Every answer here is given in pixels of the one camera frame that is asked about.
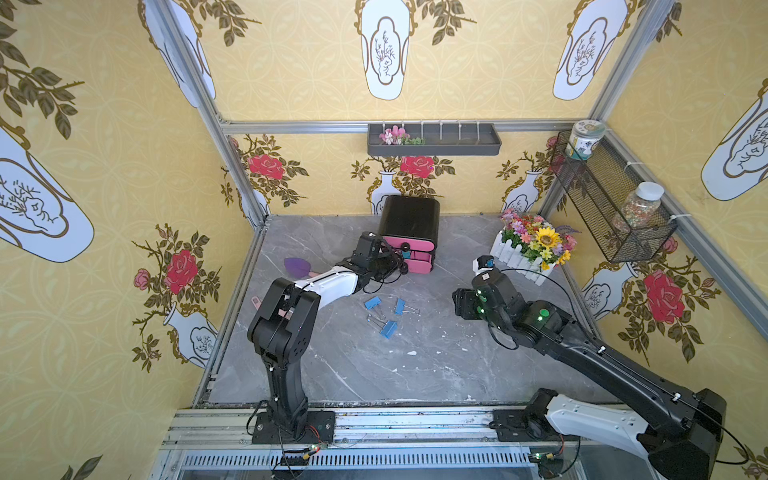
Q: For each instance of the black pink drawer cabinet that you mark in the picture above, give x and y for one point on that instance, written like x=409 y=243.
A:
x=411 y=226

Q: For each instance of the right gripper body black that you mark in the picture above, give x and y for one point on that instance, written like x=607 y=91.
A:
x=467 y=302

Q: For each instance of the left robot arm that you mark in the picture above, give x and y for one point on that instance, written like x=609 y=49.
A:
x=281 y=331

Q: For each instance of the flower box white fence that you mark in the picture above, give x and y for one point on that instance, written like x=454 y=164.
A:
x=532 y=245

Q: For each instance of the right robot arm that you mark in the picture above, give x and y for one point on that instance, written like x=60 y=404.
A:
x=677 y=430

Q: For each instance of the black wire basket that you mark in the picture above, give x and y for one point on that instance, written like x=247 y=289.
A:
x=597 y=188

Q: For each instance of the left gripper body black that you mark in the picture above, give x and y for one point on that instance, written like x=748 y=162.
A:
x=389 y=260

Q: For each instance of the purple pink toy shovel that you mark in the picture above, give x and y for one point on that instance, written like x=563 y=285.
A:
x=298 y=268

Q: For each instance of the jar with white lid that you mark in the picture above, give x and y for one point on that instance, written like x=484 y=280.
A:
x=639 y=207

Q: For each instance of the pink flowers in tray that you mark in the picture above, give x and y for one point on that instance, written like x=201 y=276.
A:
x=399 y=136

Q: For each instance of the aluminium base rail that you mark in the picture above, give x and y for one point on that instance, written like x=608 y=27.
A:
x=596 y=442

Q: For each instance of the grey wall shelf tray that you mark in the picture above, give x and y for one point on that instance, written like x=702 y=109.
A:
x=441 y=138

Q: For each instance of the jar with green label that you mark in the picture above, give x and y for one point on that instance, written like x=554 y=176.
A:
x=584 y=138

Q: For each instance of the blue binder clip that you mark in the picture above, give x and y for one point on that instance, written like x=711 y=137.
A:
x=385 y=328
x=401 y=308
x=374 y=304

